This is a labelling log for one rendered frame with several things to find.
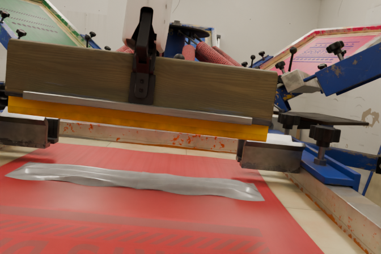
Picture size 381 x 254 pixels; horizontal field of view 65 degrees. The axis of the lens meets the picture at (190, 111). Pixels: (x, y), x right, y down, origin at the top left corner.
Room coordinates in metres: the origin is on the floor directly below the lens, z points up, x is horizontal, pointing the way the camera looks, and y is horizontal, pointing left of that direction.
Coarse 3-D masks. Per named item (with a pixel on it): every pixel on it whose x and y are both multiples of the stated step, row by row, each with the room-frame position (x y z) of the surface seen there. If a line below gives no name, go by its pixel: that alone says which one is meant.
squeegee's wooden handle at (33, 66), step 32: (32, 64) 0.39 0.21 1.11; (64, 64) 0.40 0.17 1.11; (96, 64) 0.40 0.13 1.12; (128, 64) 0.40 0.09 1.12; (160, 64) 0.40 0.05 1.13; (192, 64) 0.40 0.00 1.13; (96, 96) 0.40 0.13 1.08; (128, 96) 0.40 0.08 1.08; (160, 96) 0.40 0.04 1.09; (192, 96) 0.40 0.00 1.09; (224, 96) 0.40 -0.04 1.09; (256, 96) 0.41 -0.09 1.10
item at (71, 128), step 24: (72, 120) 0.67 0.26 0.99; (144, 144) 0.65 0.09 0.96; (168, 144) 0.66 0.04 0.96; (192, 144) 0.66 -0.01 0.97; (216, 144) 0.66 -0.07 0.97; (312, 192) 0.43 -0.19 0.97; (336, 192) 0.37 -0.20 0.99; (336, 216) 0.36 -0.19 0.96; (360, 216) 0.31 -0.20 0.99; (360, 240) 0.31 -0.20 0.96
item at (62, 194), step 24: (72, 144) 0.59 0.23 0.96; (0, 168) 0.42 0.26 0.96; (120, 168) 0.48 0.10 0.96; (144, 168) 0.49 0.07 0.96; (0, 192) 0.34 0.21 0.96; (24, 192) 0.35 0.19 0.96; (48, 192) 0.36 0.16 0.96; (72, 192) 0.37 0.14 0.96; (96, 192) 0.37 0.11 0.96; (120, 192) 0.38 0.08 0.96
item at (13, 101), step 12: (12, 96) 0.40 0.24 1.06; (48, 108) 0.40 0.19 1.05; (60, 108) 0.40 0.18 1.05; (72, 108) 0.41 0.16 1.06; (84, 108) 0.41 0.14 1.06; (96, 108) 0.41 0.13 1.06; (144, 120) 0.41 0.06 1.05; (156, 120) 0.41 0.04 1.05; (168, 120) 0.41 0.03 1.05; (180, 120) 0.41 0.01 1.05; (192, 120) 0.41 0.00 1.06; (204, 120) 0.41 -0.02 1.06; (252, 132) 0.42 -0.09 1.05; (264, 132) 0.42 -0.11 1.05
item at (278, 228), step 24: (168, 168) 0.50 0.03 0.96; (192, 168) 0.52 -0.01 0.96; (216, 168) 0.54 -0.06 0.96; (240, 168) 0.55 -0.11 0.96; (144, 192) 0.39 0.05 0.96; (168, 192) 0.40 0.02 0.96; (264, 192) 0.44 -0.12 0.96; (168, 216) 0.33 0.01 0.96; (192, 216) 0.34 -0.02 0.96; (216, 216) 0.34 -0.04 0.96; (240, 216) 0.35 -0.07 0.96; (264, 216) 0.36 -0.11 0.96; (288, 216) 0.36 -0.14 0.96; (288, 240) 0.30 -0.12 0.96; (312, 240) 0.31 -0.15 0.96
